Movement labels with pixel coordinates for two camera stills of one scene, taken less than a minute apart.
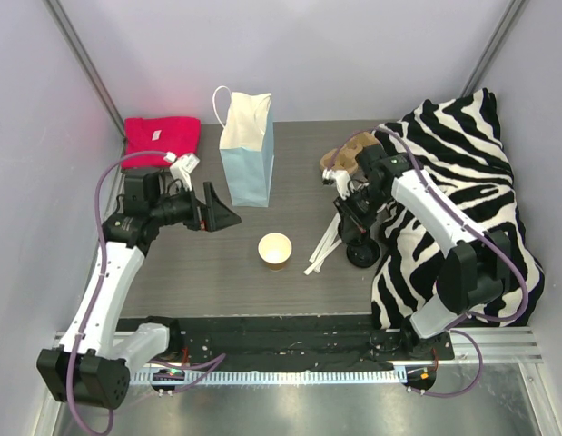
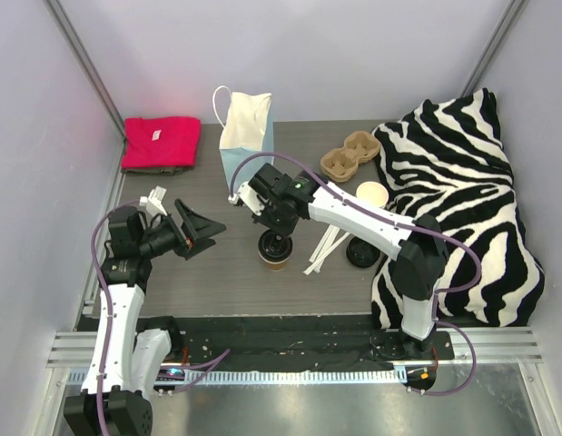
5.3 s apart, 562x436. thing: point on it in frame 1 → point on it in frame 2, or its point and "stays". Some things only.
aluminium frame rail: [497, 344] stays
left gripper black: [202, 214] → [184, 233]
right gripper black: [349, 218] → [275, 220]
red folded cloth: [179, 134] stays
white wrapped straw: [327, 252] stays
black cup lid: [363, 254] stays
